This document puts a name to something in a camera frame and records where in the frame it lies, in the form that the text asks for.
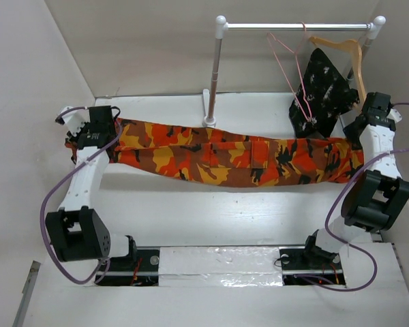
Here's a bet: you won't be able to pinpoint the orange camouflage trousers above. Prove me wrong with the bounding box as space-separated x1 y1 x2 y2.
64 117 365 188

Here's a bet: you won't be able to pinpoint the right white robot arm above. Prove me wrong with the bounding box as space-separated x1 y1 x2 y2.
301 92 409 268

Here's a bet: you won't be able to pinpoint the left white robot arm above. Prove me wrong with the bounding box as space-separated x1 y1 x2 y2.
45 106 138 270

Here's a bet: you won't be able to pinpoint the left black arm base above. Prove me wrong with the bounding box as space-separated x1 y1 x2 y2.
95 248 160 287

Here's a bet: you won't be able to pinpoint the wooden clothes hanger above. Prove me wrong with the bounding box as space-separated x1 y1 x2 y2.
309 36 367 104

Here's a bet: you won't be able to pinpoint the black white patterned garment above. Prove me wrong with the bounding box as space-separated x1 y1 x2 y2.
288 48 359 138

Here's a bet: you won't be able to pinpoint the white metal clothes rack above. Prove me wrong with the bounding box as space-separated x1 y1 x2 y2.
202 15 388 137

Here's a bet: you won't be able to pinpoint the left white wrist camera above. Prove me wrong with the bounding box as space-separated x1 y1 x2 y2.
55 106 88 136

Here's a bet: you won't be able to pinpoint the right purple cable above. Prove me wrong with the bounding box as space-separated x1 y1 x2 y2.
301 102 409 292

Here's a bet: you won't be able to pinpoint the purple cable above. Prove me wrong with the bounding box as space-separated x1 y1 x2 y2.
39 106 123 285
301 102 409 292

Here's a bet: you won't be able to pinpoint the pink wire hanger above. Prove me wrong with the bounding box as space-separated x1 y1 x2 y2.
266 22 314 123

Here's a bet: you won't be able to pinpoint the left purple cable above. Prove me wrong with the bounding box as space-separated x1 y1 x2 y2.
39 106 123 285

